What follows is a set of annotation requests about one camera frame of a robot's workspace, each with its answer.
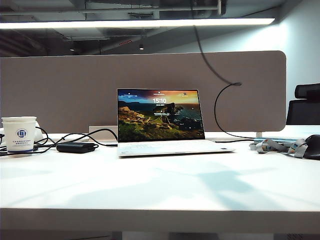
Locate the black mesh office chair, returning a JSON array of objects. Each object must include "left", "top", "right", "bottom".
[{"left": 285, "top": 83, "right": 320, "bottom": 127}]

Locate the white desk socket box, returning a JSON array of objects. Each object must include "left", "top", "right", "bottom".
[{"left": 88, "top": 125, "right": 119, "bottom": 136}]

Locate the teal book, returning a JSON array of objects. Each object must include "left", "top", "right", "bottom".
[{"left": 254, "top": 136, "right": 301, "bottom": 144}]

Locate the black laptop power cable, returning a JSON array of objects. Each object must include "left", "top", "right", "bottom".
[{"left": 0, "top": 126, "right": 119, "bottom": 157}]

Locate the black power adapter brick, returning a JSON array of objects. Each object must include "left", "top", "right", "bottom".
[{"left": 56, "top": 141, "right": 100, "bottom": 154}]

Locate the black charger cable with plug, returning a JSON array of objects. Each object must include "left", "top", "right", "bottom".
[{"left": 191, "top": 0, "right": 258, "bottom": 143}]

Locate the white paper cup blue logo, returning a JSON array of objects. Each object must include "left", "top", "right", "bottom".
[{"left": 1, "top": 116, "right": 38, "bottom": 154}]

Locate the grey fabric desk divider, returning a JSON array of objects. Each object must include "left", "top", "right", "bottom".
[{"left": 0, "top": 50, "right": 287, "bottom": 135}]

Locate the white laptop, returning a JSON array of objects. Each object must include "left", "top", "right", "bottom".
[{"left": 116, "top": 88, "right": 237, "bottom": 158}]

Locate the long ceiling light strip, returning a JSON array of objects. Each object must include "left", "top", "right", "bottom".
[{"left": 0, "top": 17, "right": 276, "bottom": 31}]

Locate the black computer mouse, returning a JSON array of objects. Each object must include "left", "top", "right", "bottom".
[{"left": 303, "top": 134, "right": 320, "bottom": 161}]

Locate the grey lanyard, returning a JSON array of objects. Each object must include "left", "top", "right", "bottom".
[{"left": 249, "top": 138, "right": 309, "bottom": 159}]

